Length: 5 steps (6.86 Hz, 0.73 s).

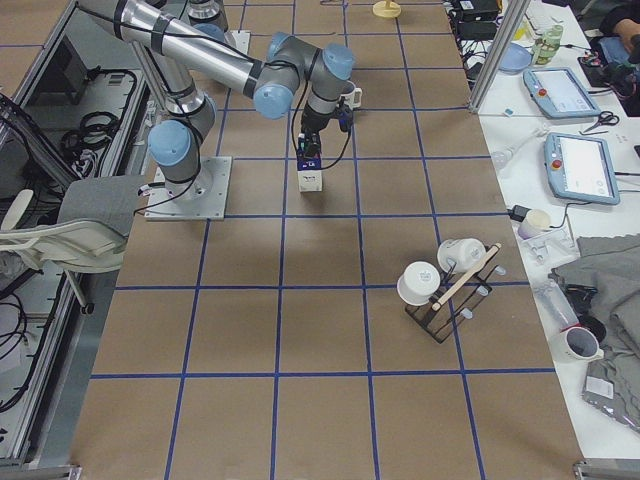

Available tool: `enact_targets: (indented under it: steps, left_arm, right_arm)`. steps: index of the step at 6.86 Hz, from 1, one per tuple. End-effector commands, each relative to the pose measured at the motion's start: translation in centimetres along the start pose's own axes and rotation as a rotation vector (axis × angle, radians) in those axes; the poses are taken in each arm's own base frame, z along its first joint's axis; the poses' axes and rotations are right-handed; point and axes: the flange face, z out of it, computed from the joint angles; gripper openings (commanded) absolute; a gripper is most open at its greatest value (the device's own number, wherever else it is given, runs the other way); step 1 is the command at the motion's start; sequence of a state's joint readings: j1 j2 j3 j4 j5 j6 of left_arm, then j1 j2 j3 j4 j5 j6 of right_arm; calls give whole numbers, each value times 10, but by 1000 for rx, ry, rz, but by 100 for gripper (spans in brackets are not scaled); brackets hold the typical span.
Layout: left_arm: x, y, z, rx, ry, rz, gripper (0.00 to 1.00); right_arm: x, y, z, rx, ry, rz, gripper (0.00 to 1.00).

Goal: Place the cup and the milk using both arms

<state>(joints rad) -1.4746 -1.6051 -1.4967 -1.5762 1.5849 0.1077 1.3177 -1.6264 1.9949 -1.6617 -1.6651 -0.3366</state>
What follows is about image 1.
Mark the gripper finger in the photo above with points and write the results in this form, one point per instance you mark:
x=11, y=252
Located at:
x=302, y=144
x=313, y=144

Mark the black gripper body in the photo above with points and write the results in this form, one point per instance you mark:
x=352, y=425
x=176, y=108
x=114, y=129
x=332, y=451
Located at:
x=313, y=122

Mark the blue white milk carton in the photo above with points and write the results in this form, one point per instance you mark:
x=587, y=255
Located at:
x=309, y=172

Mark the white ribbed mug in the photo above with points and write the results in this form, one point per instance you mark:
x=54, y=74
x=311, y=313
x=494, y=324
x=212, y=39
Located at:
x=351, y=95

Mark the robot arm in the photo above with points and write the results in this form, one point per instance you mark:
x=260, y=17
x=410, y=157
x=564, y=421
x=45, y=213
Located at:
x=293, y=69
x=208, y=12

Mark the white cup on rack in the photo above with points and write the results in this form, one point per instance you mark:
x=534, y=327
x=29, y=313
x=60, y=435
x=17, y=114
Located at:
x=419, y=281
x=459, y=255

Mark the wooden mug tree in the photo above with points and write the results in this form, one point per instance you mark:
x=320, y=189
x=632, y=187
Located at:
x=386, y=9

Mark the grey office chair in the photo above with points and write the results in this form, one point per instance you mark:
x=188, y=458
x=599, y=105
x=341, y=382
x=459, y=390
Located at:
x=89, y=236

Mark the teach pendant far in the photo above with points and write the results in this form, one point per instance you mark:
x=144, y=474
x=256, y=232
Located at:
x=559, y=94

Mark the teach pendant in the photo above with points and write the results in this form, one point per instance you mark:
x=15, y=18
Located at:
x=559, y=94
x=580, y=168

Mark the teach pendant near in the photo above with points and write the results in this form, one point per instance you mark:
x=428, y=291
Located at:
x=580, y=168

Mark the black scissors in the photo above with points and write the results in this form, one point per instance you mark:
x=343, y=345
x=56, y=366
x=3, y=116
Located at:
x=605, y=118

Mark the grey cloth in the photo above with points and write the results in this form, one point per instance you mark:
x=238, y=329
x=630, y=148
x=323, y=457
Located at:
x=610, y=266

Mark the white red mug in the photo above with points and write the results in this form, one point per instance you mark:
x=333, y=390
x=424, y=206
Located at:
x=575, y=344

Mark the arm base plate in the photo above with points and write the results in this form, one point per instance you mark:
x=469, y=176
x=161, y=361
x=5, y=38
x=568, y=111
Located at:
x=205, y=199
x=239, y=40

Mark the black wire cup rack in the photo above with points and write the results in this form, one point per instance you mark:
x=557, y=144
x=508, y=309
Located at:
x=461, y=307

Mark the wooden rack handle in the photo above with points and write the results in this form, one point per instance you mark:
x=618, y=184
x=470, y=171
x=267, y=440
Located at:
x=441, y=300

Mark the aluminium frame post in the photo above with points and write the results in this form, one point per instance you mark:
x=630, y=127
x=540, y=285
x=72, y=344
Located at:
x=513, y=15

